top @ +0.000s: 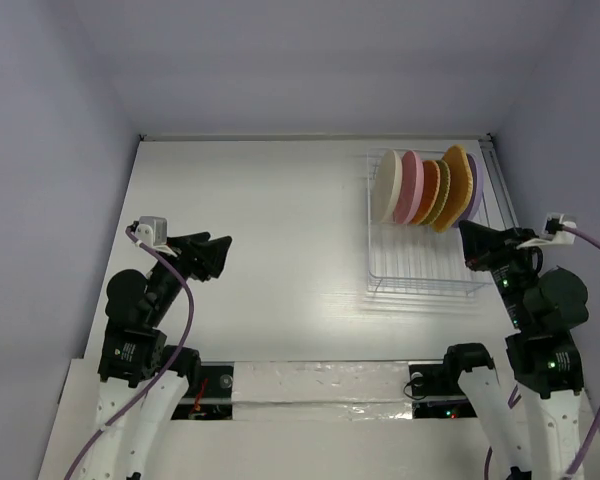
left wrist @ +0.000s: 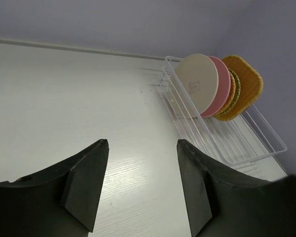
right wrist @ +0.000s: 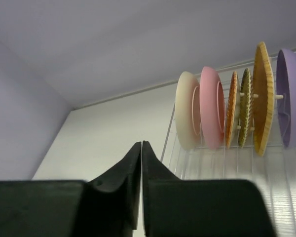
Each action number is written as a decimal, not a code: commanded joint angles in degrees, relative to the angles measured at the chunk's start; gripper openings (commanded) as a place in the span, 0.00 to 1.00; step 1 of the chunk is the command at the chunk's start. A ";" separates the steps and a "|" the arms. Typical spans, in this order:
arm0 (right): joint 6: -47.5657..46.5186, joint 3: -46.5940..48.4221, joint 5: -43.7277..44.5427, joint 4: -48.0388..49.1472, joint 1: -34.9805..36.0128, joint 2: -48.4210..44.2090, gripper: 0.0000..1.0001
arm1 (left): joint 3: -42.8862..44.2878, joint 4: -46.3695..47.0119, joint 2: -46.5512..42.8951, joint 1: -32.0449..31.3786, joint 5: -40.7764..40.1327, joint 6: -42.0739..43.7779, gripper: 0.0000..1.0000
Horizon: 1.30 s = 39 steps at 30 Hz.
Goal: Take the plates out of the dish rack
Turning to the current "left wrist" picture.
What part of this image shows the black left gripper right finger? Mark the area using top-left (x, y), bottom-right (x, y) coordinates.
top-left (177, 139), bottom-right (296, 237)

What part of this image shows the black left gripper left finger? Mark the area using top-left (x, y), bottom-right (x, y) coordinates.
top-left (0, 139), bottom-right (109, 237)

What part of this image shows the cream plate with bear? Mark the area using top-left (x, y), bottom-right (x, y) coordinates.
top-left (168, 53), bottom-right (219, 117)

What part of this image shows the pink round plate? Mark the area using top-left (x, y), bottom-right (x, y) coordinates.
top-left (201, 56), bottom-right (231, 118)

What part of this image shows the green rimmed woven plate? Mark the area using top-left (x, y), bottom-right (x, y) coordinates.
top-left (220, 68), bottom-right (241, 116)

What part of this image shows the round woven orange plate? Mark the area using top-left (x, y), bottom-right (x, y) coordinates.
top-left (215, 69), bottom-right (236, 116)

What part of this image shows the square woven orange tray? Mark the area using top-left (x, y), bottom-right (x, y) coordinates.
top-left (216, 55), bottom-right (263, 121)

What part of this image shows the white wire dish rack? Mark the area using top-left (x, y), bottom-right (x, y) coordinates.
top-left (156, 56), bottom-right (287, 166)

